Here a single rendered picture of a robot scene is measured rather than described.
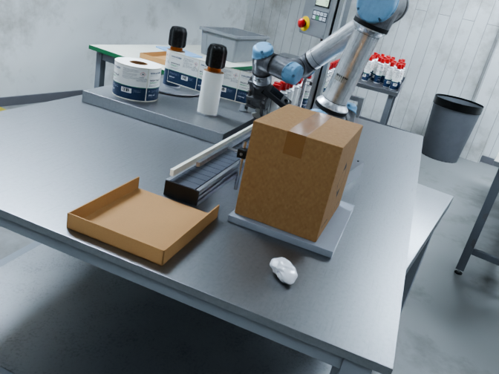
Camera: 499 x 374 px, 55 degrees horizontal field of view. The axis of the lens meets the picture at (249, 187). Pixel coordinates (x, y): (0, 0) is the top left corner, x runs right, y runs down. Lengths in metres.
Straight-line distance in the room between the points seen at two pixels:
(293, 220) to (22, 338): 1.02
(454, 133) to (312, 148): 4.72
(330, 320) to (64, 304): 1.17
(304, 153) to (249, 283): 0.35
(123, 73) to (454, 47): 4.92
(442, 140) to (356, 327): 4.92
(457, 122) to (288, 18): 2.80
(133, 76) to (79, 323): 1.01
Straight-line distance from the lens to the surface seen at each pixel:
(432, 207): 1.86
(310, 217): 1.26
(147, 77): 2.13
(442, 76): 6.49
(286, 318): 1.02
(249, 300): 1.04
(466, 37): 6.45
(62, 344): 1.80
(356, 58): 1.60
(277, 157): 1.24
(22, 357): 1.77
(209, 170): 1.51
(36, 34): 4.93
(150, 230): 1.22
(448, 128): 5.84
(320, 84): 2.05
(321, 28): 2.05
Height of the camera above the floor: 1.44
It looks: 23 degrees down
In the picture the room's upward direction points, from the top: 12 degrees clockwise
